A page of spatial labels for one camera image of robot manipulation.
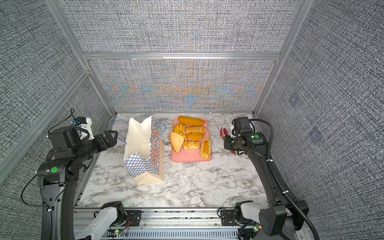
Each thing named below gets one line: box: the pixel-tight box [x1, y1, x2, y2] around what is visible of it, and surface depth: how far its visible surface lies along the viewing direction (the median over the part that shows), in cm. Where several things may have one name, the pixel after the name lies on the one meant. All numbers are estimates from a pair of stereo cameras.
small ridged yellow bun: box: [173, 123, 186, 135], surface depth 108 cm
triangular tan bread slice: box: [170, 132, 184, 153], surface depth 100 cm
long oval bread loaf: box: [178, 116, 205, 126], surface depth 112 cm
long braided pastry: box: [200, 138, 212, 159], surface depth 96 cm
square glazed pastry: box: [183, 140, 200, 150], surface depth 98 cm
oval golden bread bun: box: [187, 132, 204, 141], surface depth 102 cm
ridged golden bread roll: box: [186, 126, 206, 134], surface depth 106 cm
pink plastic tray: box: [169, 116, 212, 162], surface depth 99 cm
